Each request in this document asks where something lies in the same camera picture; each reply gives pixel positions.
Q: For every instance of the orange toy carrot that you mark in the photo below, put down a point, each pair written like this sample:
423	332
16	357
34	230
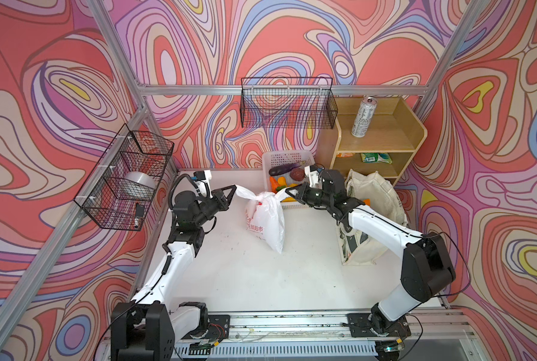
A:
274	184

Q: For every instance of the black wire basket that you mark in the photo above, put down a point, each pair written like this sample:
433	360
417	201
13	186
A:
111	201
288	102

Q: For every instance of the silver tape roll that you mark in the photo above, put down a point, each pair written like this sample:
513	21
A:
141	178

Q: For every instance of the cream canvas tote bag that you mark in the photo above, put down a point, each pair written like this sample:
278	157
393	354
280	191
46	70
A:
376	227

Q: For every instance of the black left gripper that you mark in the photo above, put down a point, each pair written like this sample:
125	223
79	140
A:
221	203

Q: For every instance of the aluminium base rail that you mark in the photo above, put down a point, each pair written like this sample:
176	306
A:
274	335

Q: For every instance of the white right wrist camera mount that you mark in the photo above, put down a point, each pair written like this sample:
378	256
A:
313	175

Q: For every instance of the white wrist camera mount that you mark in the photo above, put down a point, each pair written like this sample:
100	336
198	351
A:
202	181
313	175

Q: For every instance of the white plastic grocery bag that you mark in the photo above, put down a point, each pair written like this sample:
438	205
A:
264	216

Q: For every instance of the wooden shelf unit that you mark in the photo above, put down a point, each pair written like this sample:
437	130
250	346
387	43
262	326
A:
395	130

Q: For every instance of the dark red toy fruit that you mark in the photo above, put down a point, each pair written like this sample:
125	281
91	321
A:
297	174

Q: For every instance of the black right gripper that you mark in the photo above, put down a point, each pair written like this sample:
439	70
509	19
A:
300	195

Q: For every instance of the white plastic perforated basket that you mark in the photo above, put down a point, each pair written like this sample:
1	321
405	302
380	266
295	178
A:
281	157

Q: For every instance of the black wire basket left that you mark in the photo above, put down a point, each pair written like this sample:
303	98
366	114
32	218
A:
111	201

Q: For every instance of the black wire basket back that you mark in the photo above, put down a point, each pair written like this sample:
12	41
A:
288	102

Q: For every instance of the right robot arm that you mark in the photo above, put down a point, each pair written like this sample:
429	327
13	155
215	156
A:
426	268

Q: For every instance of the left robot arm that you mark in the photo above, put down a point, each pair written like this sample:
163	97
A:
164	270

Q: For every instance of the purple toy eggplant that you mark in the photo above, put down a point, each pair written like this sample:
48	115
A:
283	169

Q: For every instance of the silver drink can back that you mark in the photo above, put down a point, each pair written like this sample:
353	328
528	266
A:
364	116

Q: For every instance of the green snack bag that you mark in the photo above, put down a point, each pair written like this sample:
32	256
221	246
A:
376	158

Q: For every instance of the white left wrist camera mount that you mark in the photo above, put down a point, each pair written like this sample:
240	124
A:
202	181

